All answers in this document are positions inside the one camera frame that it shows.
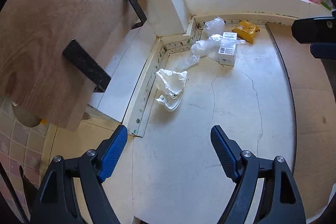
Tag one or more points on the white rice paddle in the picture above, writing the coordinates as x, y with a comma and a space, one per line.
24, 117

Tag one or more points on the brown cardboard sheet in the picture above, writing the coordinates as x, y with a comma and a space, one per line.
314, 105

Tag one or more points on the white paper bag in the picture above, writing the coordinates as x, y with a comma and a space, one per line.
172, 85

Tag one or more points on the white blue carton box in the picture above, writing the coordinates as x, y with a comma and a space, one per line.
227, 49

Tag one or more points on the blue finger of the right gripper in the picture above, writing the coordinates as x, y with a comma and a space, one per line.
323, 50
314, 30

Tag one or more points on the clear plastic bag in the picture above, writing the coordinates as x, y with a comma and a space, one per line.
214, 44

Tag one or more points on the red spray bottle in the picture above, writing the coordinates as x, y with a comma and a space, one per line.
327, 4

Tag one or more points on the wooden cutting board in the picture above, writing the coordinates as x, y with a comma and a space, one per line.
34, 33

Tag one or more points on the small clear plastic wad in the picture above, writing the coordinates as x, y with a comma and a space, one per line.
214, 27

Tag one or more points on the yellow snack wrapper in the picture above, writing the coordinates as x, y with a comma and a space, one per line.
246, 31

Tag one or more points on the black cutting board rack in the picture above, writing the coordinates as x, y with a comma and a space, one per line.
79, 58

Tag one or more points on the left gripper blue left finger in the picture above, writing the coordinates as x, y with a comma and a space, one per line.
109, 152

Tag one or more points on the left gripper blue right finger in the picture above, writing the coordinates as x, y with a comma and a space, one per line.
228, 153

